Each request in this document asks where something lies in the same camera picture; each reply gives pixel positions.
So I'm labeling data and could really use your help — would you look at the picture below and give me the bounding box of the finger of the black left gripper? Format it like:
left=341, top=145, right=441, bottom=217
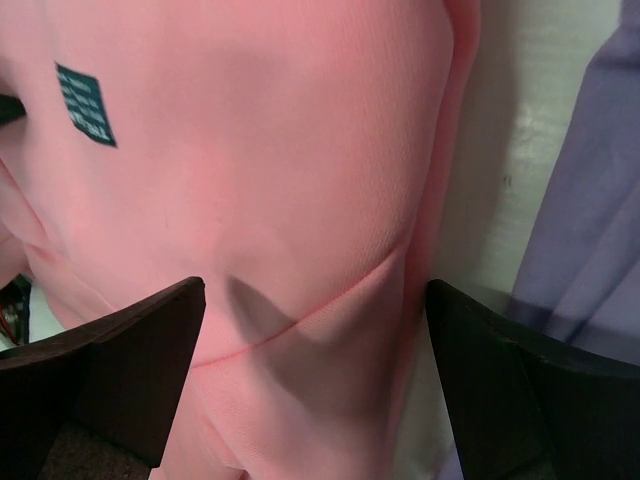
left=0, top=94, right=26, bottom=127

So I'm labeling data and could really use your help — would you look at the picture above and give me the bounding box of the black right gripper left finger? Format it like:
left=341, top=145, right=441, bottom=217
left=1, top=277, right=205, bottom=480

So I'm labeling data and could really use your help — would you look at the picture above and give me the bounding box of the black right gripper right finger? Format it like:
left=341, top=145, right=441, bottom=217
left=425, top=280, right=639, bottom=479

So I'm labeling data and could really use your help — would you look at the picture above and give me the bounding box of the purple shirt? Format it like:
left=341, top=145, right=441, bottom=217
left=442, top=0, right=640, bottom=480

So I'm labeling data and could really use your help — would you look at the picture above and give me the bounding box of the pink hoodie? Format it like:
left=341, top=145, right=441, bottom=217
left=1, top=1, right=480, bottom=479

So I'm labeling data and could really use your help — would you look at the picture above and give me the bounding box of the red patterned folded blanket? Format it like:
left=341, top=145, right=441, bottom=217
left=0, top=275, right=32, bottom=346

